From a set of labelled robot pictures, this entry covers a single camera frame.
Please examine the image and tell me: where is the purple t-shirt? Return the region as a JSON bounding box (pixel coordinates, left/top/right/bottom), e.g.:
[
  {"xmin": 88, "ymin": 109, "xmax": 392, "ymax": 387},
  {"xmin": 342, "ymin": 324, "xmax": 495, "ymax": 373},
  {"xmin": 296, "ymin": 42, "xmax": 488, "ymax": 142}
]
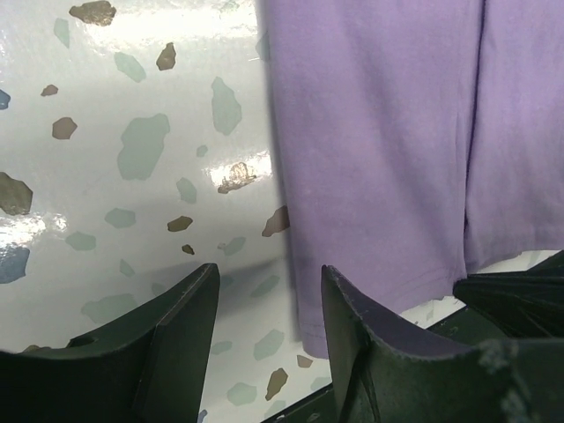
[{"xmin": 264, "ymin": 1, "xmax": 563, "ymax": 358}]

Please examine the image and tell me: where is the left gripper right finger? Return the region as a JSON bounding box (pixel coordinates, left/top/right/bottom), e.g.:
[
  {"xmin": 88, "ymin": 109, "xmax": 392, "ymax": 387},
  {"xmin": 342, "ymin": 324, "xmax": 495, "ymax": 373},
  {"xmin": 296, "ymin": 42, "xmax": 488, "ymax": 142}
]
[{"xmin": 322, "ymin": 266, "xmax": 563, "ymax": 422}]

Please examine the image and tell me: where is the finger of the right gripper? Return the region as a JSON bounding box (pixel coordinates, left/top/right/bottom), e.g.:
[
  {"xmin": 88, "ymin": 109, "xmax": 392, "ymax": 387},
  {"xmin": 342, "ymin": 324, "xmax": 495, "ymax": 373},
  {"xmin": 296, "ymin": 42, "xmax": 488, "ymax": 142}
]
[{"xmin": 453, "ymin": 251, "xmax": 563, "ymax": 338}]

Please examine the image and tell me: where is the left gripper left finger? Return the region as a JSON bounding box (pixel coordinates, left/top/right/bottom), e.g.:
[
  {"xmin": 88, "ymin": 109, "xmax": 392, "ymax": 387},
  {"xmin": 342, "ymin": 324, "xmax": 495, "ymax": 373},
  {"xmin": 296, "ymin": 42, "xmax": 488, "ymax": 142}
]
[{"xmin": 1, "ymin": 263, "xmax": 219, "ymax": 422}]

